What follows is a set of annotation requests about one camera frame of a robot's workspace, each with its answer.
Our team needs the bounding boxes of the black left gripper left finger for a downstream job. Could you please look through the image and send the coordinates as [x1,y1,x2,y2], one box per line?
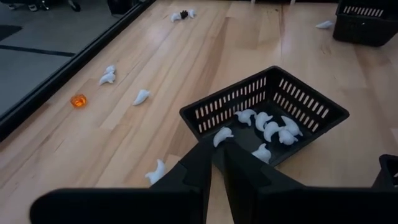
[29,139,216,224]

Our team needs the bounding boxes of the black slotted plastic basket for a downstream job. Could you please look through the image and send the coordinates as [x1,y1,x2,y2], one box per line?
[332,0,398,47]
[371,154,398,189]
[179,65,350,167]

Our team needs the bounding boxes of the orange translucent pumpkin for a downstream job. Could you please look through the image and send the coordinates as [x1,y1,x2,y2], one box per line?
[70,94,88,109]

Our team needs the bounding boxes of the black aluminium table frame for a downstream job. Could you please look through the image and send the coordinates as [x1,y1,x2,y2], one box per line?
[0,0,156,142]

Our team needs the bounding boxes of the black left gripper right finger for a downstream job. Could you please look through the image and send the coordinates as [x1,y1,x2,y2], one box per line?
[223,141,398,224]

